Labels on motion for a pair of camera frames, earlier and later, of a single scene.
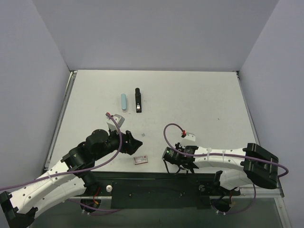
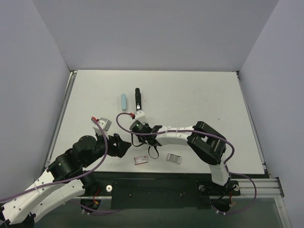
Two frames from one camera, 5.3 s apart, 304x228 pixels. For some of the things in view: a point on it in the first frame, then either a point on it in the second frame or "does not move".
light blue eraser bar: (124, 103) does not move
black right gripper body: (182, 146) to (137, 104)
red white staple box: (138, 160) does not move
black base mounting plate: (160, 190) does not move
